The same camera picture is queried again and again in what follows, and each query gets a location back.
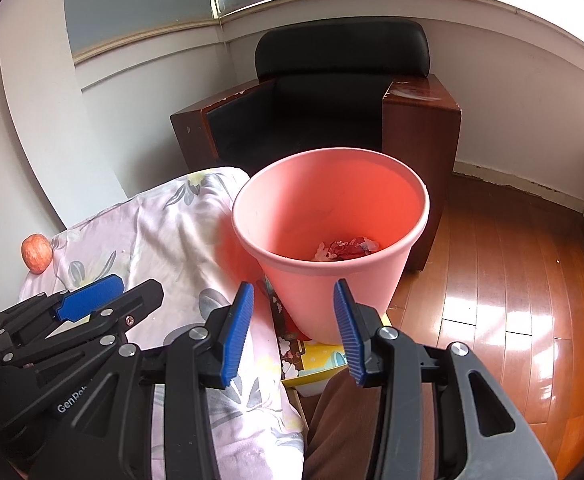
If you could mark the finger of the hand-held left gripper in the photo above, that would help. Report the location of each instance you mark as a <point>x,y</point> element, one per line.
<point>89,297</point>
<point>121,310</point>

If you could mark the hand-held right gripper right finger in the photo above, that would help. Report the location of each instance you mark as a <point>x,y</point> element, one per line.
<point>349,340</point>

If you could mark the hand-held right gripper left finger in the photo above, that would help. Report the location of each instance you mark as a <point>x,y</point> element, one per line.
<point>234,340</point>

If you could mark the pink plastic bin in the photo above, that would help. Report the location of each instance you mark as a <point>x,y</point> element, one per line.
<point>332,195</point>

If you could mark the colourful printed cardboard box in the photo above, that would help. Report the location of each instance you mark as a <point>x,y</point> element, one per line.
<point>317,360</point>

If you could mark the red apple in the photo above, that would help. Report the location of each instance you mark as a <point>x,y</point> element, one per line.
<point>36,254</point>

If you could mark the pink floral cloth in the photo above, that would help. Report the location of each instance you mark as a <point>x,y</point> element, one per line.
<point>171,240</point>

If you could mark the person's brown trouser leg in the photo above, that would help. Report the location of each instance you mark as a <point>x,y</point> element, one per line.
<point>342,435</point>

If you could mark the black leather armchair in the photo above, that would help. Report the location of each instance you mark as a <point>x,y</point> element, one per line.
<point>322,100</point>

